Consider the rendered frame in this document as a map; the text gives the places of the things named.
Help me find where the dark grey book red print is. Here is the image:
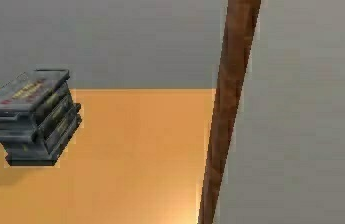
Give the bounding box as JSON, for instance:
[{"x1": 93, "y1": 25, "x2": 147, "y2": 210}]
[{"x1": 0, "y1": 68, "x2": 71, "y2": 122}]

